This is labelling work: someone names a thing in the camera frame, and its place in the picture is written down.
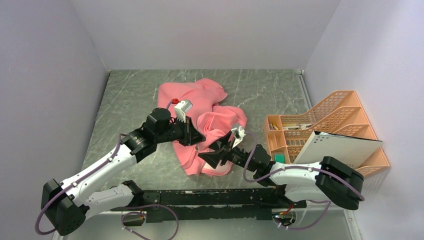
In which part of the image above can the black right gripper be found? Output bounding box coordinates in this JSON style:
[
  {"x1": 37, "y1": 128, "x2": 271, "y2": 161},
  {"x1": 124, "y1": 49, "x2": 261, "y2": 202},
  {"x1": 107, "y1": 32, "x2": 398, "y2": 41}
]
[{"x1": 198, "y1": 131, "x2": 257, "y2": 173}]

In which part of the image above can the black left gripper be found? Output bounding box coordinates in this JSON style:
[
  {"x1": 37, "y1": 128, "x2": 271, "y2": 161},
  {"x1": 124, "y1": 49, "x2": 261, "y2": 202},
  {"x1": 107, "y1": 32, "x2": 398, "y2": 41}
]
[{"x1": 155, "y1": 115, "x2": 206, "y2": 147}]

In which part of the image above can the pink zip-up jacket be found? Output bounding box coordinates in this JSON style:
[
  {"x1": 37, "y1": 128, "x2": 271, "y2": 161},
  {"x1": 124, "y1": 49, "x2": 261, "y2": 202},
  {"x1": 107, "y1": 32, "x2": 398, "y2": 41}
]
[{"x1": 157, "y1": 78, "x2": 248, "y2": 177}]

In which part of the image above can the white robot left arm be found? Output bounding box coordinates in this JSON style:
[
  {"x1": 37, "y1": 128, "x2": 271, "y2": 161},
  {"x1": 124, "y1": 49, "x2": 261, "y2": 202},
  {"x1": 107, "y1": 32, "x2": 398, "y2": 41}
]
[{"x1": 35, "y1": 107, "x2": 206, "y2": 236}]

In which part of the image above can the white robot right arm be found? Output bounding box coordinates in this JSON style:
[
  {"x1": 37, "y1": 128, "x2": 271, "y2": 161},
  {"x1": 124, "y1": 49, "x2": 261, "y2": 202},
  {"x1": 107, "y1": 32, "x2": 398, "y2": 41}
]
[{"x1": 198, "y1": 132, "x2": 365, "y2": 210}]

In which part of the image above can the green eraser in organizer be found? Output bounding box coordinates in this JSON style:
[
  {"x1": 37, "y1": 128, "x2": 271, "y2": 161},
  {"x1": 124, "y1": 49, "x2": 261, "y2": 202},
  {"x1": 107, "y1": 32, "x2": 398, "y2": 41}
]
[{"x1": 274, "y1": 153, "x2": 286, "y2": 164}]

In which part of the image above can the orange plastic desk organizer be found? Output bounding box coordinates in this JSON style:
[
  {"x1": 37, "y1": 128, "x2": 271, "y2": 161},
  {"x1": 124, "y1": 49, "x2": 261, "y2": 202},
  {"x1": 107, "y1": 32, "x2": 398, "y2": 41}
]
[{"x1": 263, "y1": 90, "x2": 390, "y2": 177}]

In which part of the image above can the white folder in organizer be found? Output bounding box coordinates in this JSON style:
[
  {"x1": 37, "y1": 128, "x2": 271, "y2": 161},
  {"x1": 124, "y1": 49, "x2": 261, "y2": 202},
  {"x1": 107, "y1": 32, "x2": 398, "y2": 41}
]
[{"x1": 293, "y1": 130, "x2": 383, "y2": 169}]

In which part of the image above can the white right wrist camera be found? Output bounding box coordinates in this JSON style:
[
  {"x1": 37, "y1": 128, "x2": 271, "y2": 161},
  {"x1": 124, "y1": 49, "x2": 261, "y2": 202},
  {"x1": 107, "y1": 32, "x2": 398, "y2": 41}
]
[{"x1": 231, "y1": 124, "x2": 246, "y2": 149}]

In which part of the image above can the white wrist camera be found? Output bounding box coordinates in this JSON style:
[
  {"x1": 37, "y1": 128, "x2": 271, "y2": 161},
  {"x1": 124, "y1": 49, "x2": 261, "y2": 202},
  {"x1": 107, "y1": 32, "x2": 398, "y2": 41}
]
[
  {"x1": 231, "y1": 124, "x2": 246, "y2": 149},
  {"x1": 173, "y1": 100, "x2": 193, "y2": 122}
]

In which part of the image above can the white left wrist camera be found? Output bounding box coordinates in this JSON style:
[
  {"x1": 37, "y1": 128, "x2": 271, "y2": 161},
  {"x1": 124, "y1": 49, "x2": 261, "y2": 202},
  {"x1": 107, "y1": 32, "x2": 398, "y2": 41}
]
[{"x1": 173, "y1": 100, "x2": 193, "y2": 122}]

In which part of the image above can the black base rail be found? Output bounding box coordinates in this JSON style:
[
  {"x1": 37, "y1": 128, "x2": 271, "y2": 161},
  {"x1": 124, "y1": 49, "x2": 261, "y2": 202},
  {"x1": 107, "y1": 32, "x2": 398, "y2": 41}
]
[{"x1": 113, "y1": 188, "x2": 307, "y2": 223}]

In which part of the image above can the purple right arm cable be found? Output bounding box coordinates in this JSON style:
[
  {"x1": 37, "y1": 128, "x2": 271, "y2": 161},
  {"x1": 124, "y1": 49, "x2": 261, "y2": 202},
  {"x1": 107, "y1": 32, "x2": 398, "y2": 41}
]
[{"x1": 242, "y1": 132, "x2": 366, "y2": 232}]

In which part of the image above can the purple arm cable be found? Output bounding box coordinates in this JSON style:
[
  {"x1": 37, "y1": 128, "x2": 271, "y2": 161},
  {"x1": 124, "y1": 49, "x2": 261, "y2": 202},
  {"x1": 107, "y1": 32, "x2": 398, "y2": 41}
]
[
  {"x1": 34, "y1": 97, "x2": 181, "y2": 240},
  {"x1": 242, "y1": 132, "x2": 366, "y2": 232}
]

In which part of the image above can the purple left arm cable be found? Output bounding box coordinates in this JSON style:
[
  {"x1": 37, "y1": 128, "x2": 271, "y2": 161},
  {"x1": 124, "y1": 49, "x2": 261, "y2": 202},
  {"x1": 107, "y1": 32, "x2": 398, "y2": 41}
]
[{"x1": 34, "y1": 97, "x2": 181, "y2": 240}]

